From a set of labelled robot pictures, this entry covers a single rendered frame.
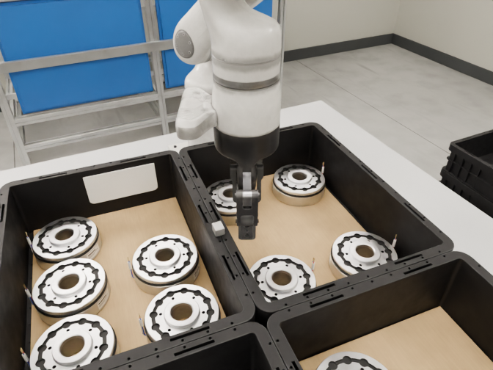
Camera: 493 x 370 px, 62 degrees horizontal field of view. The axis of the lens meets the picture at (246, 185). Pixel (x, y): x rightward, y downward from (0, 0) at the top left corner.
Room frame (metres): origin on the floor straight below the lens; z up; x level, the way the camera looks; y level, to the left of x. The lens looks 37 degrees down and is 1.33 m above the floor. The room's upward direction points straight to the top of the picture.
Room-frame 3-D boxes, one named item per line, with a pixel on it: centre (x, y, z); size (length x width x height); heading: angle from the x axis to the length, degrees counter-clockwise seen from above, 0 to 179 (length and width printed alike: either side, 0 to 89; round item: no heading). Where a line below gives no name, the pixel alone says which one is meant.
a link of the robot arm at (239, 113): (0.41, 0.02, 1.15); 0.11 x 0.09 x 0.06; 91
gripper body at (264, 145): (0.41, 0.00, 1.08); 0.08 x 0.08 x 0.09
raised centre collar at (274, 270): (0.40, -0.05, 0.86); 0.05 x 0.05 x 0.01
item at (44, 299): (0.39, 0.26, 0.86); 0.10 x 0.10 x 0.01
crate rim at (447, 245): (0.53, -0.08, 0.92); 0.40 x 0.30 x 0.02; 22
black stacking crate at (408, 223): (0.53, -0.08, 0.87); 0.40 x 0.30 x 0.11; 22
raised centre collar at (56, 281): (0.39, 0.26, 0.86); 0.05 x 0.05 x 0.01
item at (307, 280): (0.40, -0.05, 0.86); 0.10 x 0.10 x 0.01
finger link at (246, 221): (0.37, 0.00, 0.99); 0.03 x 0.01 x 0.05; 1
